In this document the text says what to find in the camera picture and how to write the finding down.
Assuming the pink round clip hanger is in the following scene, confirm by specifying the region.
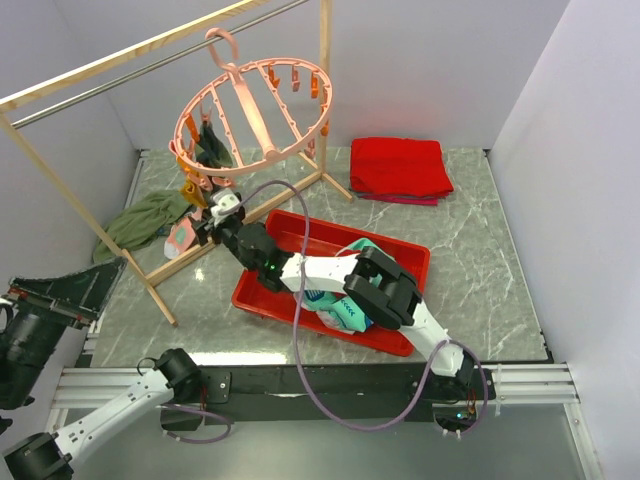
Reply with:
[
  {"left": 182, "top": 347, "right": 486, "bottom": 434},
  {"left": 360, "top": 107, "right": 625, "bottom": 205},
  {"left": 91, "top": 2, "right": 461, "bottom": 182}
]
[{"left": 169, "top": 28, "right": 334, "bottom": 198}]

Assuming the teal patterned sock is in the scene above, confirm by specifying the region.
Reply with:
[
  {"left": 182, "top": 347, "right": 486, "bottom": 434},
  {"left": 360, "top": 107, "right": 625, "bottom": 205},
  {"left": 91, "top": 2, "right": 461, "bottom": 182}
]
[
  {"left": 334, "top": 237, "right": 394, "bottom": 260},
  {"left": 302, "top": 290, "right": 373, "bottom": 334}
]

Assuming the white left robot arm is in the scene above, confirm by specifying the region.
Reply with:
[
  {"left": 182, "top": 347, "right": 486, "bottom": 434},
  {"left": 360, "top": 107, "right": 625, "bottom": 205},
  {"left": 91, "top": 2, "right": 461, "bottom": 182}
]
[{"left": 1, "top": 257, "right": 202, "bottom": 479}]

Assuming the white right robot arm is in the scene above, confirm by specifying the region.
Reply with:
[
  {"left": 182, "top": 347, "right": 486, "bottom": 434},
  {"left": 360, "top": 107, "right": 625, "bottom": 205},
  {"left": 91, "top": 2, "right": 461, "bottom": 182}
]
[{"left": 194, "top": 210, "right": 475, "bottom": 400}]

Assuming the red plastic tray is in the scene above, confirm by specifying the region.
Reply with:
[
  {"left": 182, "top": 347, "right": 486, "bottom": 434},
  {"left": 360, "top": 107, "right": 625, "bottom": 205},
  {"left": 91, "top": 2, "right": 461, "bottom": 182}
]
[{"left": 232, "top": 209, "right": 430, "bottom": 357}]

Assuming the dark green camouflage sock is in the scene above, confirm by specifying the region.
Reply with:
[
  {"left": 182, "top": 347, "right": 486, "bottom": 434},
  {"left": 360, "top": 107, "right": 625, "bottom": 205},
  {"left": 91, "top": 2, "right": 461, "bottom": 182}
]
[{"left": 195, "top": 121, "right": 233, "bottom": 169}]

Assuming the olive green cloth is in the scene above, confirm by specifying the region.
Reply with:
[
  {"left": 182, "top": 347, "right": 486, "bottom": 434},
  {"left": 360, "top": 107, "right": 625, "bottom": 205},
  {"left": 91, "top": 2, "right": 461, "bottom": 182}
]
[{"left": 104, "top": 190, "right": 191, "bottom": 252}]

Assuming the metal hanging rod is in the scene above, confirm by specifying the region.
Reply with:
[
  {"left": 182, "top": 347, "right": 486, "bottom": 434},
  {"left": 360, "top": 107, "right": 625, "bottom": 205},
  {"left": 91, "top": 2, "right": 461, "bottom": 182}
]
[{"left": 11, "top": 0, "right": 308, "bottom": 130}]

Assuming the folded red cloth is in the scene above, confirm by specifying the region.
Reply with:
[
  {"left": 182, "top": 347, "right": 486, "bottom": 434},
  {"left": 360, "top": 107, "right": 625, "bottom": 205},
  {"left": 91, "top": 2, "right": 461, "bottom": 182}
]
[{"left": 349, "top": 137, "right": 454, "bottom": 204}]

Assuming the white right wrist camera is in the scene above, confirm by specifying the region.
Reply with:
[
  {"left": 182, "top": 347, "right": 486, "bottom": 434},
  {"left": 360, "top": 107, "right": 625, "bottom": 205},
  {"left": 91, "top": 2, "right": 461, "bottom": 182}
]
[{"left": 209, "top": 188, "right": 241, "bottom": 224}]

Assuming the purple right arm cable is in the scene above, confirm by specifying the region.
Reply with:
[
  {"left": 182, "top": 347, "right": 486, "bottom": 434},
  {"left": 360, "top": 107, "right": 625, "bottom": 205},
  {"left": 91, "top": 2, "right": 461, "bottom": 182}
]
[{"left": 234, "top": 179, "right": 494, "bottom": 432}]

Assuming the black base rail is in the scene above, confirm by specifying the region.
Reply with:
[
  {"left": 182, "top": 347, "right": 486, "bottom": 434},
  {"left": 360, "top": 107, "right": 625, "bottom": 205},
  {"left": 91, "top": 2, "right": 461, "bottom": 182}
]
[{"left": 179, "top": 362, "right": 496, "bottom": 422}]

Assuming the wooden clothes rack frame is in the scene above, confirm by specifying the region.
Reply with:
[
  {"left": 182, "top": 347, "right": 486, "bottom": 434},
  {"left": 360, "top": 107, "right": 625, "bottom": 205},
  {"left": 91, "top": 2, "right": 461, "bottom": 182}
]
[{"left": 1, "top": 1, "right": 354, "bottom": 327}]

